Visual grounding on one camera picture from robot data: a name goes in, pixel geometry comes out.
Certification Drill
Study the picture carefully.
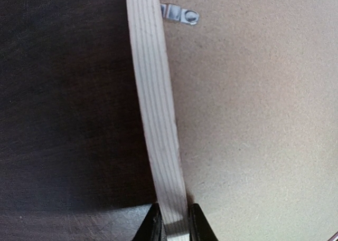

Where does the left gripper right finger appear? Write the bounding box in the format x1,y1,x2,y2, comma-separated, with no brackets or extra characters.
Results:
188,203,218,241

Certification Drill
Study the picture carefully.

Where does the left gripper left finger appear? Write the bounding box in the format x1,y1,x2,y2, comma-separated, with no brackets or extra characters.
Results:
132,203,162,241

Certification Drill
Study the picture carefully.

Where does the brown backing board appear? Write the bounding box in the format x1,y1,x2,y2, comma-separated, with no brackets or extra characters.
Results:
161,0,337,240

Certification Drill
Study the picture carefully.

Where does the pink wooden picture frame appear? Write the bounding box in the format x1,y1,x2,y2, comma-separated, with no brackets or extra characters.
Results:
126,0,190,240

